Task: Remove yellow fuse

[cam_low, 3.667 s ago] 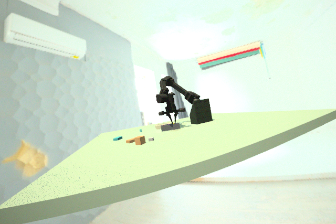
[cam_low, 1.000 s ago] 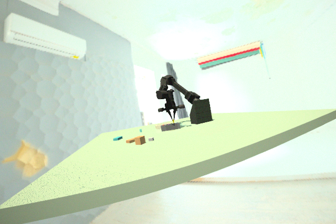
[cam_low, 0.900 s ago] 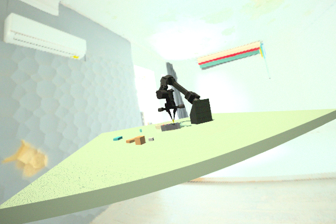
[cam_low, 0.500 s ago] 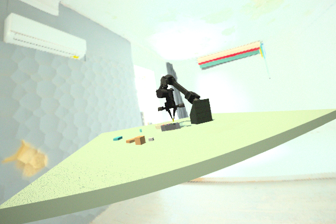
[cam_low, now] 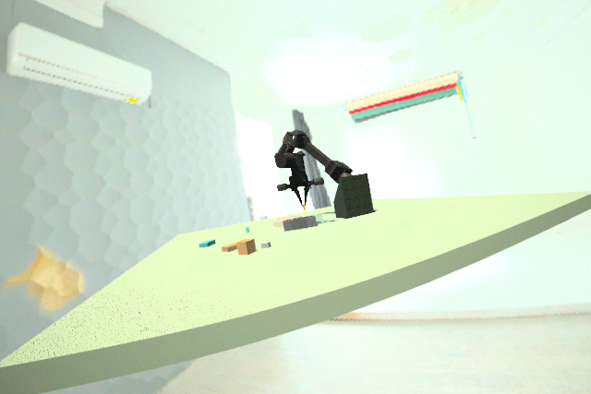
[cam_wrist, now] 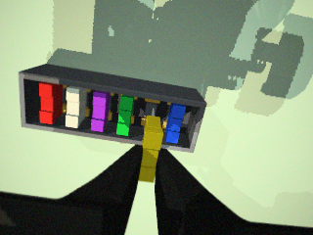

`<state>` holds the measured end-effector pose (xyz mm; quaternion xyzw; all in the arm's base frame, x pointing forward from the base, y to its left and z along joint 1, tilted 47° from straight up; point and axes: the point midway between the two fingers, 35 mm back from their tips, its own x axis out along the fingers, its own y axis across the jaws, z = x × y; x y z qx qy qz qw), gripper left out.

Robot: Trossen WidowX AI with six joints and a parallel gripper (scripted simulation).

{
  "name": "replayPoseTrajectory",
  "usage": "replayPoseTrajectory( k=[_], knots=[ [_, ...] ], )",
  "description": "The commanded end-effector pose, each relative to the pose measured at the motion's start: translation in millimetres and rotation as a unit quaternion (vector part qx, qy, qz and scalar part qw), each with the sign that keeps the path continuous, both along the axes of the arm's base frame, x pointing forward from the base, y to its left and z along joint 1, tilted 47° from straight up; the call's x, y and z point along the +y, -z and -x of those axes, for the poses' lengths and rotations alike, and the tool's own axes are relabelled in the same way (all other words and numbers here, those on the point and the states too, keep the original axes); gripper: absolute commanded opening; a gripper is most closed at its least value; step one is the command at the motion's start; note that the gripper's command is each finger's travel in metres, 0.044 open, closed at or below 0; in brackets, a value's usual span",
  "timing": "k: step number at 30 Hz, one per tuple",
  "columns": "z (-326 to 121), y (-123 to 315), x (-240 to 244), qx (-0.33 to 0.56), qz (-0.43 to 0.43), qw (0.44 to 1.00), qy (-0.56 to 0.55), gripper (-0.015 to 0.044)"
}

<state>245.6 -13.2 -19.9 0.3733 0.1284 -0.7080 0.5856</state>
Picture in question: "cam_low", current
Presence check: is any teal rectangular block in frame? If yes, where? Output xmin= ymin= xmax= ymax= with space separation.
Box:
xmin=199 ymin=239 xmax=215 ymax=247

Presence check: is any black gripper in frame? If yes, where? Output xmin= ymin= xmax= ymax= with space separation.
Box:
xmin=277 ymin=166 xmax=324 ymax=207

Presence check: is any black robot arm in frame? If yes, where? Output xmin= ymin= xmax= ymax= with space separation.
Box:
xmin=274 ymin=129 xmax=353 ymax=184

